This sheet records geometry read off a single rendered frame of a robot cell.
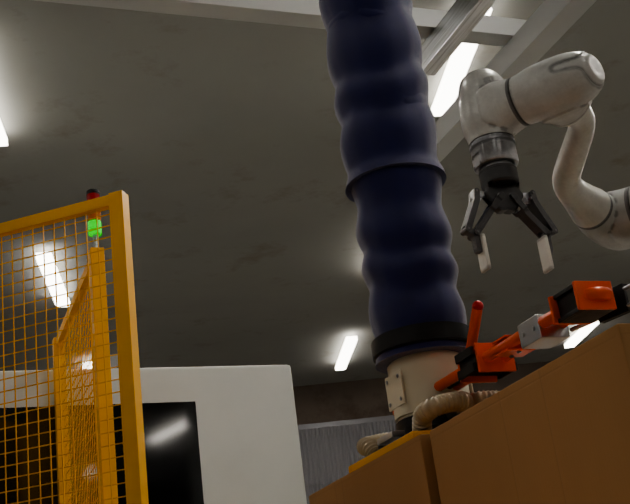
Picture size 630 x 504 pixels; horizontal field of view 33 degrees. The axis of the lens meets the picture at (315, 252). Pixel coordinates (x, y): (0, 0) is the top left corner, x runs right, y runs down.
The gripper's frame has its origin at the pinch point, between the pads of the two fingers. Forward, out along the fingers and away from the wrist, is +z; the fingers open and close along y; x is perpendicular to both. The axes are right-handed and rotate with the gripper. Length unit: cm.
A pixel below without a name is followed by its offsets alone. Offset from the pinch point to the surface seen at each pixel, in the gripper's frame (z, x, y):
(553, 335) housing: 16.7, 8.4, 1.0
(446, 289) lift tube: -7.2, -31.9, -1.9
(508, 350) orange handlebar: 15.7, -3.4, 3.3
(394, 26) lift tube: -73, -30, 1
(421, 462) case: 33.9, -11.5, 20.7
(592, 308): 16.7, 22.5, 2.1
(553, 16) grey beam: -188, -170, -156
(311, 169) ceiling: -274, -491, -164
